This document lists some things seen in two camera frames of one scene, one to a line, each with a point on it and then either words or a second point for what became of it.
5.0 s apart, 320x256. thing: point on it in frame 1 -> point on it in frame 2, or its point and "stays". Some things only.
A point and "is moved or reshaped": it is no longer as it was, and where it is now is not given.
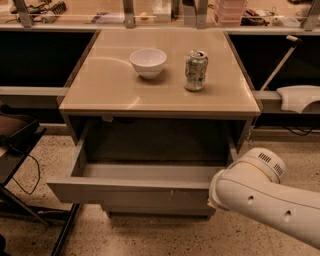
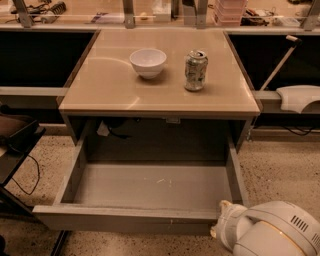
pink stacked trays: x=230 y=12 stays
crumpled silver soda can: x=196 y=67 stays
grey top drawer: x=138 y=184 is moved or reshaped
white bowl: x=148 y=62 stays
